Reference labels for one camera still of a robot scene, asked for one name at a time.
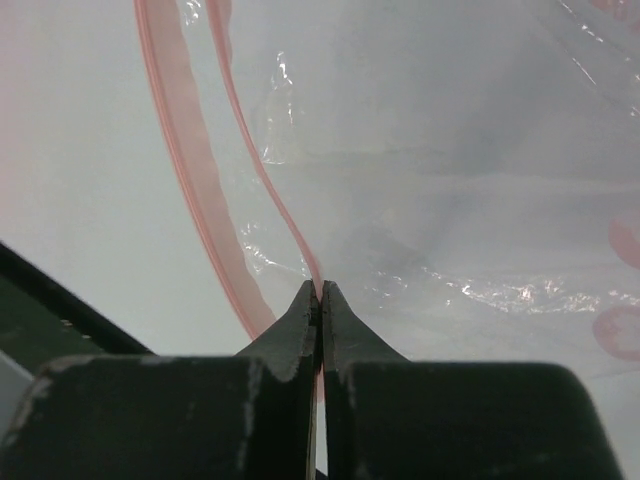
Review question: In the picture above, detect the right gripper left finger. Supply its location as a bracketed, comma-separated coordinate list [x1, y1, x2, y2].
[1, 281, 319, 479]

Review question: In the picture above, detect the clear zip top bag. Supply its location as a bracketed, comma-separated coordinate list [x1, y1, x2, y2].
[134, 1, 639, 378]

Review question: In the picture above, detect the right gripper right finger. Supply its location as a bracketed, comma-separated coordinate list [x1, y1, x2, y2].
[321, 282, 622, 479]

